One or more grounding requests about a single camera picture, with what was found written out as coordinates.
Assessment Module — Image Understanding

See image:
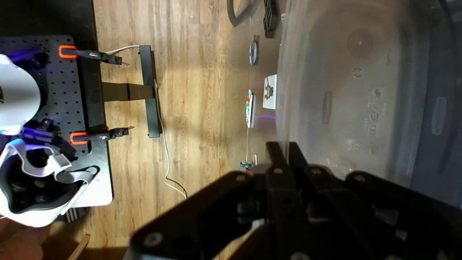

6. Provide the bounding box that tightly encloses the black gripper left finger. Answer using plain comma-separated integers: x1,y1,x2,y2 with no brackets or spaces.
129,141,307,260

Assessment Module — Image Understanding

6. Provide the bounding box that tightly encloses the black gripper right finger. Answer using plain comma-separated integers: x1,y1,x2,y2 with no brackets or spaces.
288,141,462,260

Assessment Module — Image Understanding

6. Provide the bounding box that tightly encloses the clear plastic bowl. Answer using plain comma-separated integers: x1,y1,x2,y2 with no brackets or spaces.
277,0,462,206

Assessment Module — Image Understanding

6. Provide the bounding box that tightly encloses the colourful rectangular magnet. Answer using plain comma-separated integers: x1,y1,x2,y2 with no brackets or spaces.
239,154,258,170

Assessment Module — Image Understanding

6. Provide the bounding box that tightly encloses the small cluster magnet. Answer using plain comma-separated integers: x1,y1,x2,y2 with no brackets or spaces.
245,89,255,128

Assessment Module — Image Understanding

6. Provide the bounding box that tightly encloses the white black picture magnet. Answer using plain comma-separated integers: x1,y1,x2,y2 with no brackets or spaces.
262,75,277,109

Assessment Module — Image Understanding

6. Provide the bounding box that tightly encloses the round red blue magnet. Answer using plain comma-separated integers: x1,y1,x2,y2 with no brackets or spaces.
248,34,259,66

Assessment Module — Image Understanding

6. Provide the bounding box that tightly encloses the black clamp bracket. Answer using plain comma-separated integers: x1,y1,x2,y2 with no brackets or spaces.
57,44,162,138

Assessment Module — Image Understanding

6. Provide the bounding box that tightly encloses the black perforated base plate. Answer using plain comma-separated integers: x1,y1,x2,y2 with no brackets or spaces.
0,34,112,206

